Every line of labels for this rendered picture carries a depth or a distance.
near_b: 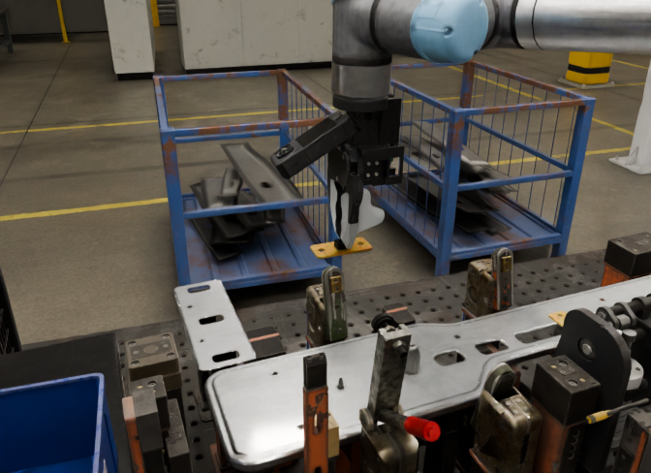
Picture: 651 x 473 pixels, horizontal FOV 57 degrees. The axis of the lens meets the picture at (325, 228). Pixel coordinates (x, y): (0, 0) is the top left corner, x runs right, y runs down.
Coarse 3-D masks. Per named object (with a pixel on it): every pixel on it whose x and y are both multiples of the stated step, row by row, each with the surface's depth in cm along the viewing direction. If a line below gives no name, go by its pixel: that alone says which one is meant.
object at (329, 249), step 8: (336, 240) 85; (360, 240) 87; (312, 248) 85; (320, 248) 85; (328, 248) 85; (336, 248) 85; (344, 248) 85; (352, 248) 85; (360, 248) 85; (368, 248) 85; (320, 256) 83; (328, 256) 83
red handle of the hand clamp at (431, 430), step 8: (384, 416) 78; (392, 416) 76; (400, 416) 75; (408, 416) 74; (392, 424) 76; (400, 424) 74; (408, 424) 71; (416, 424) 70; (424, 424) 68; (432, 424) 68; (408, 432) 72; (416, 432) 69; (424, 432) 67; (432, 432) 67; (440, 432) 68; (432, 440) 68
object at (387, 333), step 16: (384, 320) 75; (384, 336) 72; (400, 336) 72; (384, 352) 73; (400, 352) 71; (384, 368) 74; (400, 368) 76; (384, 384) 76; (400, 384) 77; (368, 400) 80; (384, 400) 78
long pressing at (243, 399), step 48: (624, 288) 123; (432, 336) 108; (480, 336) 108; (240, 384) 96; (288, 384) 96; (336, 384) 96; (432, 384) 96; (480, 384) 96; (240, 432) 87; (288, 432) 87
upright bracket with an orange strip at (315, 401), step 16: (304, 368) 71; (320, 368) 71; (304, 384) 72; (320, 384) 72; (304, 400) 73; (320, 400) 73; (304, 416) 74; (320, 416) 74; (304, 432) 76; (320, 432) 75; (304, 448) 77; (320, 448) 76; (304, 464) 78; (320, 464) 78
